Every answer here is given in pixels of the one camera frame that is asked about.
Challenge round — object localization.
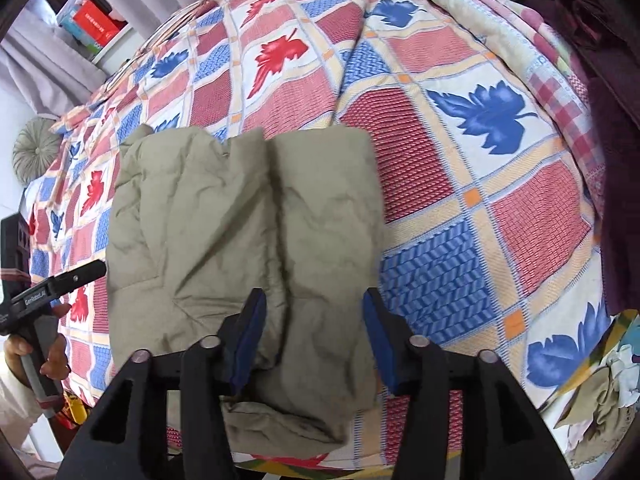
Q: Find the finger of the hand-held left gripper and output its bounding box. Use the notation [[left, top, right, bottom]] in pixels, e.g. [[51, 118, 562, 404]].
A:
[[50, 259, 108, 306]]

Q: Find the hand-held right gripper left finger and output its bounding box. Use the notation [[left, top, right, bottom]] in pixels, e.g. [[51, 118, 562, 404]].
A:
[[60, 287, 268, 480]]

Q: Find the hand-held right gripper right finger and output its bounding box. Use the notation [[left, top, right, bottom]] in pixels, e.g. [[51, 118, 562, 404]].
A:
[[362, 287, 576, 480]]

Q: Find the olive green padded jacket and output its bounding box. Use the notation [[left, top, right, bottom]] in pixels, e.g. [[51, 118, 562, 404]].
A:
[[106, 124, 387, 458]]

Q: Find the person's left forearm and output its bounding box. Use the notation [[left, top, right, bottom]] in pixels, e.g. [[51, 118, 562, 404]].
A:
[[0, 360, 57, 467]]

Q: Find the person's left hand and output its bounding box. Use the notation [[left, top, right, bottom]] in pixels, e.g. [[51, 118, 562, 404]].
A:
[[5, 302, 74, 391]]

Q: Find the round green pleated cushion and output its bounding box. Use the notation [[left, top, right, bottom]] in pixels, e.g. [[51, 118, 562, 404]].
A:
[[12, 116, 64, 186]]

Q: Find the leaf print patchwork blanket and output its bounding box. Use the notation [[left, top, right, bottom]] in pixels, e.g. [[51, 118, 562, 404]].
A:
[[27, 0, 617, 476]]

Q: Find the yellow patterned sheet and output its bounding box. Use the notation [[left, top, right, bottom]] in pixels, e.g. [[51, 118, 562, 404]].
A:
[[235, 310, 640, 478]]

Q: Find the beige crumpled cloth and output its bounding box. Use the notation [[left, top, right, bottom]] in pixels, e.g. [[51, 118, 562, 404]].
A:
[[555, 360, 632, 469]]

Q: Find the white cabinet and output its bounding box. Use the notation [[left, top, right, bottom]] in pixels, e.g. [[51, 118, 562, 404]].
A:
[[92, 22, 144, 79]]

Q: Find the white crumpled cloth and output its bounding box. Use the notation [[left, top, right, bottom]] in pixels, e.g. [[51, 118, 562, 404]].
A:
[[602, 344, 640, 407]]

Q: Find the red box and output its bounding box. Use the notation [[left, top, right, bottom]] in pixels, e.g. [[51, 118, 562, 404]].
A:
[[72, 0, 127, 47]]

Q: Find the light blue box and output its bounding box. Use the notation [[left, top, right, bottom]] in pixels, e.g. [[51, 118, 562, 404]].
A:
[[56, 0, 99, 29]]

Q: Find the pink checkered quilt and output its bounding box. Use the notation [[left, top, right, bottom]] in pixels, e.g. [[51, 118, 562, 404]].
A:
[[524, 10, 609, 222]]

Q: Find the dark maroon cloth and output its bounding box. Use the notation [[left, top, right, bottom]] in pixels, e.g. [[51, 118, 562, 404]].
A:
[[527, 0, 640, 317]]

